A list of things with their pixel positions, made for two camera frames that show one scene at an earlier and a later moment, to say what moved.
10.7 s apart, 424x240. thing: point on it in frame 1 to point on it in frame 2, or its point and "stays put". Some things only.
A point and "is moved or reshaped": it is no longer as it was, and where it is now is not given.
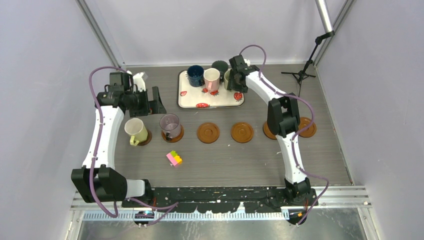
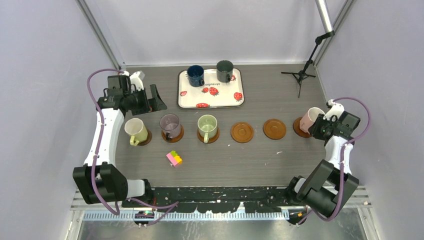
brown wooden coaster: [208, 132] stays put
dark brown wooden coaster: [148, 139] stays put
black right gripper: [231, 85] to [314, 130]
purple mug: [169, 123] stays put
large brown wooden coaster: [242, 132] stays put
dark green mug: [222, 66] is moved or reshaped
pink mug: [211, 76] to [309, 118]
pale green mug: [226, 77] to [207, 125]
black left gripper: [157, 106] stays put
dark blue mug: [195, 75] stays put
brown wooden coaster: [174, 139] stays put
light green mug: [135, 128] stays put
